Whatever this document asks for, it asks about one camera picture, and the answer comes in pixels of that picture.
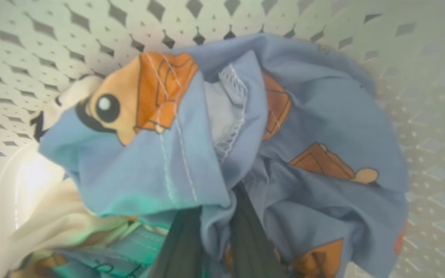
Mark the cream white garment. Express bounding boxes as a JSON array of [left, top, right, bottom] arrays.
[[0, 75, 169, 278]]

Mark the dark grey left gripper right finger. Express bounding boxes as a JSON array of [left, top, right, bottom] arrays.
[[230, 183, 287, 278]]

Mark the blue orange patterned garment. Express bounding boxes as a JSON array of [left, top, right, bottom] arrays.
[[39, 33, 410, 278]]

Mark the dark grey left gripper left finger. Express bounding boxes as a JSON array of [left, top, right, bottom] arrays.
[[147, 207, 204, 278]]

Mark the cream perforated laundry basket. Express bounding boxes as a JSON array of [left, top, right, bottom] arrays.
[[0, 0, 445, 278]]

